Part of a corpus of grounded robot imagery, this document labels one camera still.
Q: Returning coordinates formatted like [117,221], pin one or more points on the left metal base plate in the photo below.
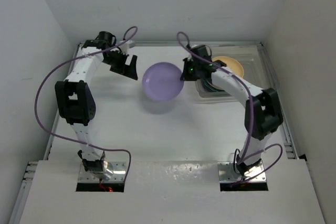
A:
[115,173]

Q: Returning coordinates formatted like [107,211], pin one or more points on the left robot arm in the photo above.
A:
[75,101]

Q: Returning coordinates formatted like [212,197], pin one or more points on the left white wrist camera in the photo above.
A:
[124,46]

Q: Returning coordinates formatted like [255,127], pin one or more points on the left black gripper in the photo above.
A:
[128,70]

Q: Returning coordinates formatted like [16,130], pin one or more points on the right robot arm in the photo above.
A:
[263,113]

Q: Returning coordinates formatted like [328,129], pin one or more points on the clear plastic bin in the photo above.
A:
[255,64]

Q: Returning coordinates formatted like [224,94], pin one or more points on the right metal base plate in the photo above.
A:
[227,174]

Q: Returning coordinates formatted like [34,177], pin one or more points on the metal base plate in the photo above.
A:
[115,173]
[227,174]

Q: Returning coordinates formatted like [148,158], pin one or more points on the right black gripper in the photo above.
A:
[187,76]

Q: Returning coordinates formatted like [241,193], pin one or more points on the purple plate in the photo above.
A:
[161,82]

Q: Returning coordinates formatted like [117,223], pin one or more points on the teal scalloped plate back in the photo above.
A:
[207,89]

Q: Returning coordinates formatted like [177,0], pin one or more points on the orange plate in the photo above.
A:
[234,66]

